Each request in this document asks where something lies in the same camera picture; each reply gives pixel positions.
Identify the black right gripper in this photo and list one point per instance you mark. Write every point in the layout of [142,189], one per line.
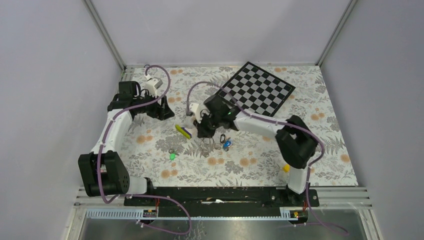
[203,132]

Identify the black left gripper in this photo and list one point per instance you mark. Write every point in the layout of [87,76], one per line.
[161,111]

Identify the black key tag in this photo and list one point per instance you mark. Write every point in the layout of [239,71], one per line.
[222,138]

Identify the blue key tag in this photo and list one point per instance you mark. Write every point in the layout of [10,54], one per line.
[227,145]

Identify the green key tag with key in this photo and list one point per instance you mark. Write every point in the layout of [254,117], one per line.
[172,154]

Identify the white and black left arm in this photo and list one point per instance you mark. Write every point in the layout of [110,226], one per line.
[102,170]

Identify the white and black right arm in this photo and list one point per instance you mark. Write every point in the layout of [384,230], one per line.
[297,144]

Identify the floral patterned table mat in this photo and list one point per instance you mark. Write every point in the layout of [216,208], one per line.
[252,160]

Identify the black and white chessboard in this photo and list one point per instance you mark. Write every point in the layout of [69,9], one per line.
[256,90]

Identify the yellow cube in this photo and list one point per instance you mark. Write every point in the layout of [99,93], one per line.
[286,168]

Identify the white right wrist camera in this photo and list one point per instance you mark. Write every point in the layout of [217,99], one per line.
[195,109]

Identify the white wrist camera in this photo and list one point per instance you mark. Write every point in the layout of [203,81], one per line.
[152,85]
[195,109]

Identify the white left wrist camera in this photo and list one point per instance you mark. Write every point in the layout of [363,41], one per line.
[152,85]

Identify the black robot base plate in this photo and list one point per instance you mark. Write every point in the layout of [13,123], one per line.
[256,202]

